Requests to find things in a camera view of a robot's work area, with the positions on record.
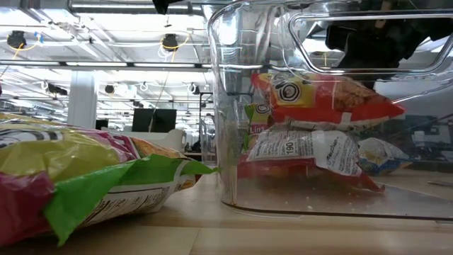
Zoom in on blue ramen packet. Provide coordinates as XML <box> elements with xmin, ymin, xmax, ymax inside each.
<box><xmin>357</xmin><ymin>137</ymin><xmax>413</xmax><ymax>177</ymax></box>

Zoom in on orange red ramen packet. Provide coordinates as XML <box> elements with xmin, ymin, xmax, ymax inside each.
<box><xmin>250</xmin><ymin>72</ymin><xmax>406</xmax><ymax>131</ymax></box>

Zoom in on white pillar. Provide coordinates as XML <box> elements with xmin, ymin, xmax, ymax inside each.
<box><xmin>67</xmin><ymin>70</ymin><xmax>98</xmax><ymax>129</ymax></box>

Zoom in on red and white ramen packet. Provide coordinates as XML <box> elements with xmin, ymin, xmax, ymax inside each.
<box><xmin>236</xmin><ymin>127</ymin><xmax>386</xmax><ymax>194</ymax></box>

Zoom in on white plastic bin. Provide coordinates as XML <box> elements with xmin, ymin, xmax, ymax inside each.
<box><xmin>105</xmin><ymin>127</ymin><xmax>188</xmax><ymax>153</ymax></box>

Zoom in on black ceiling cable reel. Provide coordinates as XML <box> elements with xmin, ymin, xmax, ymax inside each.
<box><xmin>6</xmin><ymin>30</ymin><xmax>28</xmax><ymax>50</ymax></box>
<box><xmin>161</xmin><ymin>33</ymin><xmax>180</xmax><ymax>53</ymax></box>

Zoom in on large clear plastic bin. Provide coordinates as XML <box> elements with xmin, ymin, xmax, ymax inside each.
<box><xmin>207</xmin><ymin>0</ymin><xmax>453</xmax><ymax>222</ymax></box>

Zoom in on black background monitor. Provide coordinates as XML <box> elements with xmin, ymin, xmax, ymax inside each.
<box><xmin>132</xmin><ymin>108</ymin><xmax>177</xmax><ymax>134</ymax></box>

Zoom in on long ceiling light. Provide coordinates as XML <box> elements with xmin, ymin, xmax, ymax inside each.
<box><xmin>0</xmin><ymin>60</ymin><xmax>213</xmax><ymax>71</ymax></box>

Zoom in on small clear plastic bin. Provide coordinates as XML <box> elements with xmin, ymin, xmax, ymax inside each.
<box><xmin>199</xmin><ymin>115</ymin><xmax>219</xmax><ymax>166</ymax></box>

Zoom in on silver ventilation duct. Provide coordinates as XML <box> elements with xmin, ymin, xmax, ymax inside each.
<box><xmin>67</xmin><ymin>0</ymin><xmax>210</xmax><ymax>15</ymax></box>

